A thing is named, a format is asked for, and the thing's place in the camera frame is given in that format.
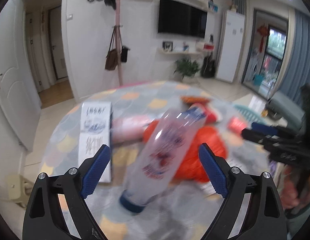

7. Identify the blue window curtain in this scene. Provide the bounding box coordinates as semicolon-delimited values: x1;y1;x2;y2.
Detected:
279;10;310;106

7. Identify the person's right hand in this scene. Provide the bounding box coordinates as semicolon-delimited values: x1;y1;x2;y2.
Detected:
280;166;310;210

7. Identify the white wall shelf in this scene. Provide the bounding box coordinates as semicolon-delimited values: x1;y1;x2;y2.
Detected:
157;48;202;56

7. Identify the butterfly picture frame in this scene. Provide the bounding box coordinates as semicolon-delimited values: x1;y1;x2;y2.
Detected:
162;41;173;52

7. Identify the red white shelf box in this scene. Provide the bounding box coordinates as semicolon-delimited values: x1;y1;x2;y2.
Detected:
195;41;215;52

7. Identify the black hanging small bag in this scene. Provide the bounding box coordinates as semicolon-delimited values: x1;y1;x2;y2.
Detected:
119;33;130;63

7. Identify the red chinese knot decoration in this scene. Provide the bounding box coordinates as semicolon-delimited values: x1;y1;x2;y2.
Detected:
257;24;269;53

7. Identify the clear plastic bottle blue cap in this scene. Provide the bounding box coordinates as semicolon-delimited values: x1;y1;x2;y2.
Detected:
119;107;205;213

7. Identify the brown hanging handbag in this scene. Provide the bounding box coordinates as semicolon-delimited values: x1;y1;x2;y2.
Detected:
105;26;118;71

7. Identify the red paper cup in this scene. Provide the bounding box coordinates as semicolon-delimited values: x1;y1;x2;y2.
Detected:
194;103;222;124

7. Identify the white milk carton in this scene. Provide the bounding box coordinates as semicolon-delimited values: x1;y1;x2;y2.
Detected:
77;101;114;183

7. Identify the orange snack wrapper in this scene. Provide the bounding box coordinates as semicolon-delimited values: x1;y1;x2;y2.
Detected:
180;96;210;105

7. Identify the blue bucket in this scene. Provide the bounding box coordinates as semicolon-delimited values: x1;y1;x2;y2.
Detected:
253;74;264;87

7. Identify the pink coat rack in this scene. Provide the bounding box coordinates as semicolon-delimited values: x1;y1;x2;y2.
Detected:
114;0;123;86

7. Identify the white coffee table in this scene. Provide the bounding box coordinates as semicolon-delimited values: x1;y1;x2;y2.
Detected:
232;93;288;128

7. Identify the wooden stool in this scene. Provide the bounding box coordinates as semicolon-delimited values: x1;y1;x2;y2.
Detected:
5;174;34;209

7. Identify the light blue waste basket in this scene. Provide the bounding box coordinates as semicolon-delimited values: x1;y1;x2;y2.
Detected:
233;104;266;125

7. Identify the white tall cabinet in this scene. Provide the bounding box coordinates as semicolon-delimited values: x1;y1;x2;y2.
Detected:
215;10;245;83

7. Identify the grey blue sofa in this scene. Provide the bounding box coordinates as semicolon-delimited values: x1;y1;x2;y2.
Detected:
265;90;305;131

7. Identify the wall mounted black television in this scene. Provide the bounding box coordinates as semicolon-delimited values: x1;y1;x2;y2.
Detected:
158;0;207;38

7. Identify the teal forearm sleeve right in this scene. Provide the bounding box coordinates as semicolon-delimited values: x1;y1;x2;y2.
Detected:
286;203;310;239

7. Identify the pink yogurt bottle grey cap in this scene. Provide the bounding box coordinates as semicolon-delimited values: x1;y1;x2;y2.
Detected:
111;115;156;144

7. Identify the white interior door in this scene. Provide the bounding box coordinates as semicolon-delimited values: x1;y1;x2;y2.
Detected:
0;0;41;152

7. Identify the black guitar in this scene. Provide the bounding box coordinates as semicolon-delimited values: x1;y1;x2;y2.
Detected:
201;53;216;78

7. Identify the orange plastic bag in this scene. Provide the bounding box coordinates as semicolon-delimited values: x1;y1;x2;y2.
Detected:
142;119;229;183

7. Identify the potted green plant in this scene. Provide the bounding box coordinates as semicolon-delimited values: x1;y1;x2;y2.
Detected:
174;57;200;80

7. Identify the pink clay packet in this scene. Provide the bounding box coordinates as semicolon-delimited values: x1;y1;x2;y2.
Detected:
228;116;247;134

